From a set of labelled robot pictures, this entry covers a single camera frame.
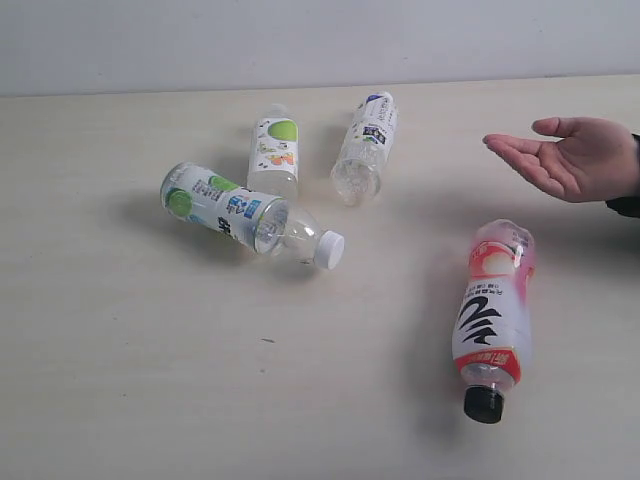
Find person's open hand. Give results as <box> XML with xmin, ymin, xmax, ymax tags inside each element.
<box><xmin>483</xmin><ymin>117</ymin><xmax>618</xmax><ymax>203</ymax></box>

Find green label bottle white cap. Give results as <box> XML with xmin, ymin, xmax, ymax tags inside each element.
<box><xmin>160</xmin><ymin>163</ymin><xmax>345</xmax><ymax>270</ymax></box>

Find butterfly label clear bottle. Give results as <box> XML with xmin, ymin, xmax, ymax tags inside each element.
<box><xmin>247</xmin><ymin>104</ymin><xmax>299</xmax><ymax>201</ymax></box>

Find blue label clear tea bottle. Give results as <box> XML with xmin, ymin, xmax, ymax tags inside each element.
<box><xmin>331</xmin><ymin>91</ymin><xmax>398</xmax><ymax>206</ymax></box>

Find dark jacket sleeve forearm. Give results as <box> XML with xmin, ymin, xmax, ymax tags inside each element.
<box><xmin>600</xmin><ymin>123</ymin><xmax>639</xmax><ymax>218</ymax></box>

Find pink label bottle black cap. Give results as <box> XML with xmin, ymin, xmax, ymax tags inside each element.
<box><xmin>452</xmin><ymin>219</ymin><xmax>536</xmax><ymax>424</ymax></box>

